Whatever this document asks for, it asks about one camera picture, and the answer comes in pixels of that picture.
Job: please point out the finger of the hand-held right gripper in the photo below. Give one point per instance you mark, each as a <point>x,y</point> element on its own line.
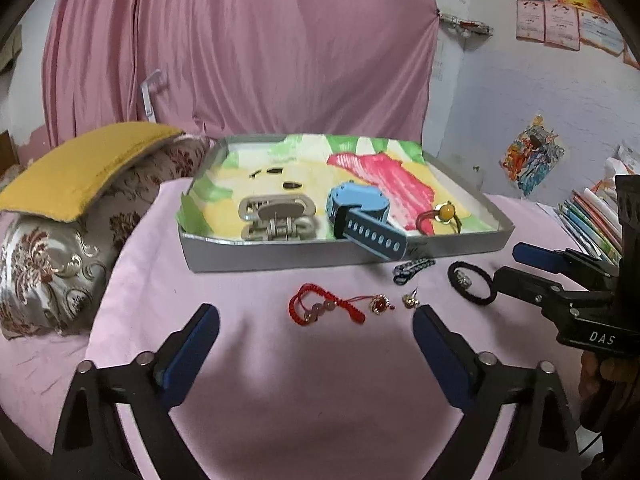
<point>540,256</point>
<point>525,285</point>

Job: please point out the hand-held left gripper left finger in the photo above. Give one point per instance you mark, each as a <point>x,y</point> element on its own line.
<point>192,345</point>

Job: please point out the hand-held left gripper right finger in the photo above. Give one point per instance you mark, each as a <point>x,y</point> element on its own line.
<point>440,350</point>

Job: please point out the small gold earring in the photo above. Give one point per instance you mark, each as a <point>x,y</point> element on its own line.
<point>410,301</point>

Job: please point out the shallow grey cardboard box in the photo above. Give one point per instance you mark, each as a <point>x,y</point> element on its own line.
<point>300,255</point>

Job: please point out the person's right hand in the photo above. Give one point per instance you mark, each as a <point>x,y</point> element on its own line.
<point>590,375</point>

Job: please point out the stack of books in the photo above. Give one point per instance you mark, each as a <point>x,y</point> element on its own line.
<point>590,230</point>

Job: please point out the white paper packet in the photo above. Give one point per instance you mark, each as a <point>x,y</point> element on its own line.
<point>622,162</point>

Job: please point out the blue watch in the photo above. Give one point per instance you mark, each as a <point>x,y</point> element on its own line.
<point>367,230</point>

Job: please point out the floral satin pillow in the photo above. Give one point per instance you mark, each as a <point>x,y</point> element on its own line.
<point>60,270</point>

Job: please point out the colourful crayon drawing sheet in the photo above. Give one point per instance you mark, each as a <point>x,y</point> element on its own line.
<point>360,175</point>

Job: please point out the yellow cushion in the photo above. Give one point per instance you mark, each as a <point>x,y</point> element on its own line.
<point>80,170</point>

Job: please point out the wooden headboard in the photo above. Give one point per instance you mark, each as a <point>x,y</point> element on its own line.
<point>5,150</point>

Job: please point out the pink curtain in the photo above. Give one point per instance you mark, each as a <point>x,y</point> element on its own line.
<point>250,45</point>

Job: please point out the colourful figure wall poster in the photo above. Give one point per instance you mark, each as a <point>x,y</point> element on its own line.
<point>532,157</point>

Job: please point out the group of wall certificates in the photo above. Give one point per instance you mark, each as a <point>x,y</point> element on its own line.
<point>560,22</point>

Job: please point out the small wall shelf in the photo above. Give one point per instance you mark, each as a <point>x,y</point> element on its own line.
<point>465,24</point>

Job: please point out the white metal bracket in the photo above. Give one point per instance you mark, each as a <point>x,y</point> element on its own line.
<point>149,97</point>

